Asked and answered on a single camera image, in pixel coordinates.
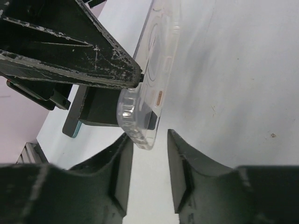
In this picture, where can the black teal phone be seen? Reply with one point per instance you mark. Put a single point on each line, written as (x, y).
(72, 124)

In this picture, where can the clear phone case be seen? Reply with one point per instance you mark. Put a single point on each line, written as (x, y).
(139, 109)

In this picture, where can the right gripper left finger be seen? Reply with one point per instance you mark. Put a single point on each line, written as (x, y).
(92, 192)

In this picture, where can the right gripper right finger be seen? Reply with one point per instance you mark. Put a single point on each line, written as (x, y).
(207, 192)

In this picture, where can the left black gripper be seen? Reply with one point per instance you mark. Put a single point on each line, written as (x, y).
(44, 43)

